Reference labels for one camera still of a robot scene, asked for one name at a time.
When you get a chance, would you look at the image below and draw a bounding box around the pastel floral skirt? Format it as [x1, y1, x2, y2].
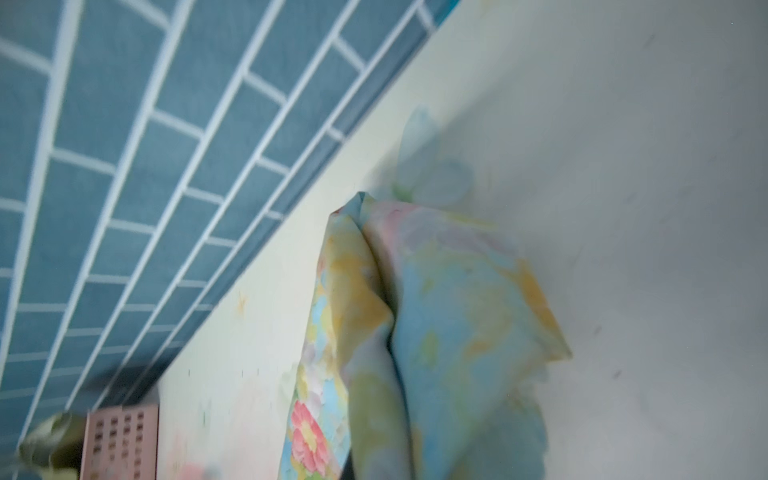
[278, 193, 571, 479]

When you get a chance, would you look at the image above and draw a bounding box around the pink plastic basket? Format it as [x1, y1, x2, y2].
[80, 404, 159, 480]

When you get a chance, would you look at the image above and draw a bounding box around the olive green skirt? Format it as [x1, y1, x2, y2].
[11, 412, 87, 480]

